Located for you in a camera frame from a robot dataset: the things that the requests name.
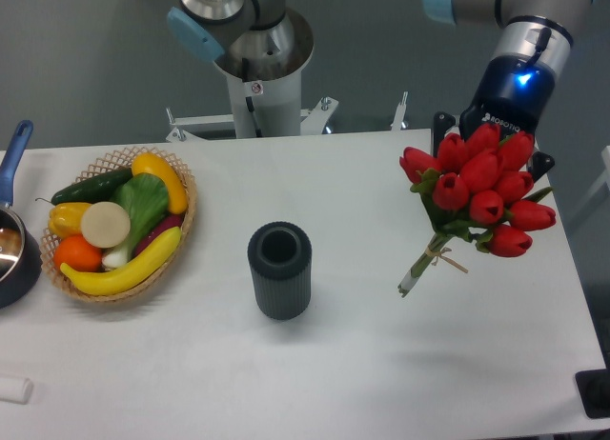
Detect red tulip bouquet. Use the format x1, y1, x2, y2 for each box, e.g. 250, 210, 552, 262
397, 123, 557, 296

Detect black device at table edge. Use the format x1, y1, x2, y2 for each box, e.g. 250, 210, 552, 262
575, 369, 609, 419

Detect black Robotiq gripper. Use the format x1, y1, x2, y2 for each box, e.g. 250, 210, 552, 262
431, 55, 556, 182

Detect blue handled saucepan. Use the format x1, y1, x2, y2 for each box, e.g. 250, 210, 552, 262
1, 120, 42, 309

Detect white cylinder object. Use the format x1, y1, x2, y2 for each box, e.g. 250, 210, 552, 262
0, 374, 34, 405

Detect white frame at right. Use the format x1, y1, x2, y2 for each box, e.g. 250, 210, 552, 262
565, 146, 609, 232

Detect yellow banana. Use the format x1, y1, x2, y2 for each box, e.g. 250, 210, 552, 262
60, 227, 182, 296

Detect purple eggplant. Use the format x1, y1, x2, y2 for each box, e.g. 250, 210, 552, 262
132, 214, 184, 257

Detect yellow bell pepper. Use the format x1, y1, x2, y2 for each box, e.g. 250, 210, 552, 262
48, 202, 92, 239

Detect green cucumber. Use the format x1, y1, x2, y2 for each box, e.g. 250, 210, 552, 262
36, 168, 132, 206

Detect orange fruit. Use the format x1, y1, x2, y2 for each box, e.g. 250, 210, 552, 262
53, 235, 102, 272

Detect green bok choy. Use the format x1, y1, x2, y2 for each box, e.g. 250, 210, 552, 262
102, 173, 169, 270

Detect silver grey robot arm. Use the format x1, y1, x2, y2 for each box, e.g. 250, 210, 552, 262
167, 0, 595, 147

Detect yellow squash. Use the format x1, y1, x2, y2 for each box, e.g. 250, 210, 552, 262
132, 152, 188, 214

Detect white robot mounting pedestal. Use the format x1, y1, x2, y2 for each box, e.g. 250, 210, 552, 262
164, 70, 410, 144

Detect dark grey ribbed vase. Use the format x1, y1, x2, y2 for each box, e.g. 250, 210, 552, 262
247, 221, 313, 320

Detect beige round disc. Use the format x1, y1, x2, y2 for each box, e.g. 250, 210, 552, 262
80, 202, 131, 249

